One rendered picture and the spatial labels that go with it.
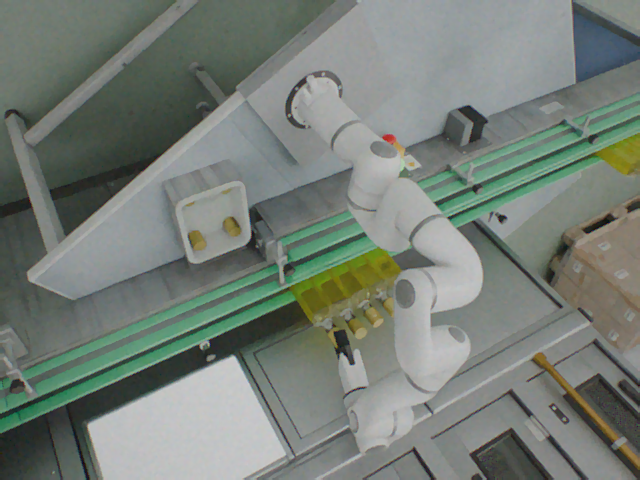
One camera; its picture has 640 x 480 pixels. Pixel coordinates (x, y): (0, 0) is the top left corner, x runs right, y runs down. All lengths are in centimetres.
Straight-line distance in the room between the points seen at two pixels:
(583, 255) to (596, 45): 298
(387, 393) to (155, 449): 62
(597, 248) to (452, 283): 432
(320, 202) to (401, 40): 46
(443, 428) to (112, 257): 94
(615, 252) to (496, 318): 366
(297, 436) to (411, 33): 104
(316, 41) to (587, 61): 133
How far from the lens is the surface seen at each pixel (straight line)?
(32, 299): 191
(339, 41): 133
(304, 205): 154
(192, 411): 153
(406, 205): 110
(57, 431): 164
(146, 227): 147
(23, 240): 209
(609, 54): 247
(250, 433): 149
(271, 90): 130
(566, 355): 176
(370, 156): 116
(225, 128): 137
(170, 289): 152
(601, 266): 521
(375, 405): 118
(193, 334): 154
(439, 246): 107
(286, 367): 156
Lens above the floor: 179
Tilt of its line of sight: 35 degrees down
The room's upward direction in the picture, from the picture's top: 143 degrees clockwise
